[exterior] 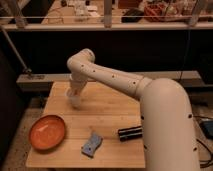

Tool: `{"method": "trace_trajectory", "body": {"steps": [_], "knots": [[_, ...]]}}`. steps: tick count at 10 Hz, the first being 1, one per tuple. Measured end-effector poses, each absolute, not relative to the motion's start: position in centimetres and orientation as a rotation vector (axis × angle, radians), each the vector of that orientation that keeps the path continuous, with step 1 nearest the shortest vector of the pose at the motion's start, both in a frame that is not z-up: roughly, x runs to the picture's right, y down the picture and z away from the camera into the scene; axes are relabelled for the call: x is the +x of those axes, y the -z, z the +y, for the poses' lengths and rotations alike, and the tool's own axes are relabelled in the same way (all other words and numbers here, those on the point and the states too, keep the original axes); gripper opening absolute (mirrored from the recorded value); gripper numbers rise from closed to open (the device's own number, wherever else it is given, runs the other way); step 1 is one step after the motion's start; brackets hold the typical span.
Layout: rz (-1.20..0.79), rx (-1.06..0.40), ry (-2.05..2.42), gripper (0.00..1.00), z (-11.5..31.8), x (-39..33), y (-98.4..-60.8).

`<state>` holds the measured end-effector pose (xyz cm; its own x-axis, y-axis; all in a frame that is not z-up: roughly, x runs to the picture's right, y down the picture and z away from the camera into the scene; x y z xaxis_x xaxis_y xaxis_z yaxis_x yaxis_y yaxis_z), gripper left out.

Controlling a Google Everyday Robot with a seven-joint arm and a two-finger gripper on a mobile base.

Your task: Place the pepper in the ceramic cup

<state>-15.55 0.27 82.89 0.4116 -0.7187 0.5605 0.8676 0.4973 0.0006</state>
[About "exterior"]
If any orange bowl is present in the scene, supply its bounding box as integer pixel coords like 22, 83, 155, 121
29, 115, 66, 150

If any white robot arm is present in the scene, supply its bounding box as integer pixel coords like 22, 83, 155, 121
67, 48, 200, 171

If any metal diagonal rod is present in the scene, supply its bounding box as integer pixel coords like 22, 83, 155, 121
0, 25, 32, 76

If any black cylinder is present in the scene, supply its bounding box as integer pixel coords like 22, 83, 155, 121
118, 126, 143, 141

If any blue sponge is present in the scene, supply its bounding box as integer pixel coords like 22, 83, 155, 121
81, 132, 103, 158

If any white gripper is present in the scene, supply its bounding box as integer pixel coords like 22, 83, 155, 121
66, 88, 81, 108

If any grey shelf ledge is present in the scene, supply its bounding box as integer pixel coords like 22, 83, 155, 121
16, 70, 203, 92

